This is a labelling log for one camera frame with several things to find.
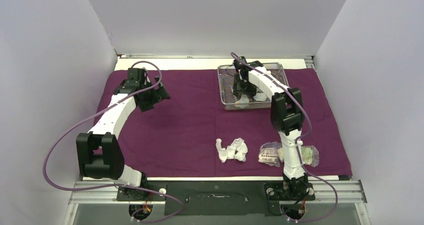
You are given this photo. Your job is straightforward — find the white gauze bag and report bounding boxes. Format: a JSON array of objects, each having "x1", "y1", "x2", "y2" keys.
[{"x1": 277, "y1": 147, "x2": 284, "y2": 163}]

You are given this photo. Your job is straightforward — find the aluminium frame rail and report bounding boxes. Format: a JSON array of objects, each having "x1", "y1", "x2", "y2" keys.
[{"x1": 69, "y1": 179, "x2": 367, "y2": 205}]

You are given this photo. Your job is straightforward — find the white cotton balls bag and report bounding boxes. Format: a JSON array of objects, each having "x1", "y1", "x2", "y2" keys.
[{"x1": 234, "y1": 93, "x2": 268, "y2": 104}]

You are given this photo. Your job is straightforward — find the white gauze piece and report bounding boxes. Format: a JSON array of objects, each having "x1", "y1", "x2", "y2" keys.
[{"x1": 215, "y1": 137, "x2": 249, "y2": 163}]

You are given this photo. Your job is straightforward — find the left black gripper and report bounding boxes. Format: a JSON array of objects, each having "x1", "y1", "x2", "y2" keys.
[{"x1": 138, "y1": 76, "x2": 170, "y2": 112}]

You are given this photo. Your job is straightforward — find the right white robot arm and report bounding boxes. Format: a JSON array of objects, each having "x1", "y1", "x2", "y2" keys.
[{"x1": 231, "y1": 53, "x2": 310, "y2": 201}]

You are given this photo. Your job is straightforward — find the pink packet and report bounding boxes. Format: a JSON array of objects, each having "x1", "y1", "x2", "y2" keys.
[{"x1": 258, "y1": 141, "x2": 283, "y2": 168}]

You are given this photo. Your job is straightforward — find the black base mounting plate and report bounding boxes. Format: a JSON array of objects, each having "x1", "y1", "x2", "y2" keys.
[{"x1": 116, "y1": 179, "x2": 316, "y2": 218}]

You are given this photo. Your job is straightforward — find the wire mesh instrument tray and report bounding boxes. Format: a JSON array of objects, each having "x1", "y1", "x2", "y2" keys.
[{"x1": 217, "y1": 62, "x2": 289, "y2": 110}]

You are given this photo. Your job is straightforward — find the purple cloth wrap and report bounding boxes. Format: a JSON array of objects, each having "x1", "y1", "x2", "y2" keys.
[{"x1": 79, "y1": 68, "x2": 353, "y2": 178}]

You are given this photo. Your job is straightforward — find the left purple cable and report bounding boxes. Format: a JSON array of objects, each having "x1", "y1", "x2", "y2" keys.
[{"x1": 42, "y1": 60, "x2": 186, "y2": 224}]

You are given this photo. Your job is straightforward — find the green packet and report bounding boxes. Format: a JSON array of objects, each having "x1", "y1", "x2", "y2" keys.
[{"x1": 300, "y1": 145, "x2": 320, "y2": 168}]

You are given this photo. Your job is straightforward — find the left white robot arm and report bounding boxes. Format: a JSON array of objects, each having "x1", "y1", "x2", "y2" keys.
[{"x1": 76, "y1": 68, "x2": 170, "y2": 200}]

